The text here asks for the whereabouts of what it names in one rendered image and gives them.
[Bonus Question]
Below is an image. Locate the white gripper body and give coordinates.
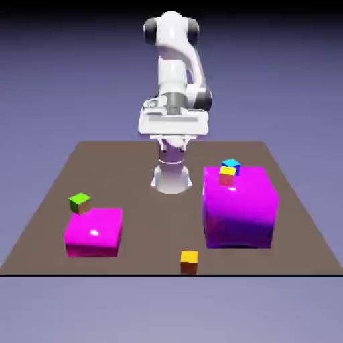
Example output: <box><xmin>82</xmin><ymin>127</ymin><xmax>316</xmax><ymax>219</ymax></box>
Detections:
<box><xmin>137</xmin><ymin>106</ymin><xmax>210</xmax><ymax>142</ymax></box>

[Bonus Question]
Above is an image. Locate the small blue cube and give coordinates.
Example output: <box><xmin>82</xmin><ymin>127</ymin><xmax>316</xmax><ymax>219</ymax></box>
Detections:
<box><xmin>221</xmin><ymin>158</ymin><xmax>241</xmax><ymax>177</ymax></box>

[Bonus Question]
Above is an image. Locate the low large magenta box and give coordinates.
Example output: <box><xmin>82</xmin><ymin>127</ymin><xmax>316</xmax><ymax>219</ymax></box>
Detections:
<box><xmin>63</xmin><ymin>208</ymin><xmax>123</xmax><ymax>259</ymax></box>

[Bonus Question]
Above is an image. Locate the small orange cube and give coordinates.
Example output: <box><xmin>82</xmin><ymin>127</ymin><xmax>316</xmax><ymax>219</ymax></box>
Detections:
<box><xmin>180</xmin><ymin>250</ymin><xmax>200</xmax><ymax>276</ymax></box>

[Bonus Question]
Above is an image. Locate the small green cube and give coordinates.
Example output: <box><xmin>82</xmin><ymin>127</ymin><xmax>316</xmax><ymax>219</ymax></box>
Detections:
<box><xmin>68</xmin><ymin>192</ymin><xmax>92</xmax><ymax>216</ymax></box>

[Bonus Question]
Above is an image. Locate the small yellow cube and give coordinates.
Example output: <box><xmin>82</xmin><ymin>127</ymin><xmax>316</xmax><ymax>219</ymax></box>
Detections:
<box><xmin>218</xmin><ymin>165</ymin><xmax>237</xmax><ymax>188</ymax></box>

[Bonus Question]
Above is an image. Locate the tall large magenta box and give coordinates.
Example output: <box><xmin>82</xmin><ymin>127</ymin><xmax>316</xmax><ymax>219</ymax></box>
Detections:
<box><xmin>202</xmin><ymin>166</ymin><xmax>280</xmax><ymax>250</ymax></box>

